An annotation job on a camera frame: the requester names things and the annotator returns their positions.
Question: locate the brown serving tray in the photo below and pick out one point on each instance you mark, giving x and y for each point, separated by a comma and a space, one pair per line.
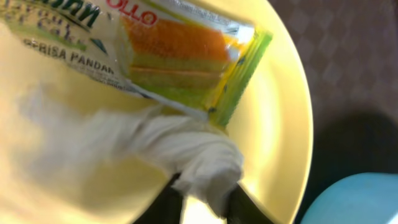
349, 53

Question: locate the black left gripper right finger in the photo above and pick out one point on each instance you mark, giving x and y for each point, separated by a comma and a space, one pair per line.
240, 209

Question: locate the green snack wrapper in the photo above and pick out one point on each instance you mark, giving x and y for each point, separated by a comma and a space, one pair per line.
192, 57

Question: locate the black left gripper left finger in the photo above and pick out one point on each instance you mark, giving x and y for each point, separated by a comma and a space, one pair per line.
166, 207

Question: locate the light blue bowl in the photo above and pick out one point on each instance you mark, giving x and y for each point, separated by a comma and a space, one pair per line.
368, 198

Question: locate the white tissue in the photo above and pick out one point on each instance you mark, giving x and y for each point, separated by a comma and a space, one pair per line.
207, 163

